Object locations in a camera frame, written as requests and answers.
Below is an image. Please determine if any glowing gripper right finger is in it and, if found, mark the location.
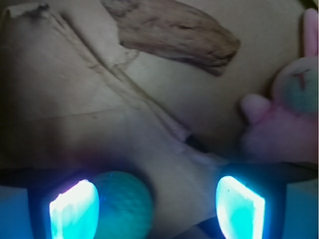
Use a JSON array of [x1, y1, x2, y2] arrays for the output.
[[199, 163, 287, 239]]

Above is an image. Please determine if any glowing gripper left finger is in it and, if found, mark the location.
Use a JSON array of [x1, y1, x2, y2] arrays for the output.
[[27, 171, 100, 239]]

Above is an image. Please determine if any green dimpled ball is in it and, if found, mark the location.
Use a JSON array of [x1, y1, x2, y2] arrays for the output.
[[93, 171, 154, 239]]

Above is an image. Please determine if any pink plush bunny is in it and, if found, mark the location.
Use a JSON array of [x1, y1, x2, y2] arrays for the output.
[[240, 8, 319, 164]]

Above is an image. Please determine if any brown paper bag bin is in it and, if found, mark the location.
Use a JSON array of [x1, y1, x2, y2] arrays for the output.
[[0, 0, 315, 239]]

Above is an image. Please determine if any brown wood piece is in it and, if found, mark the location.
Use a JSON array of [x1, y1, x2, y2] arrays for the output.
[[101, 0, 240, 76]]

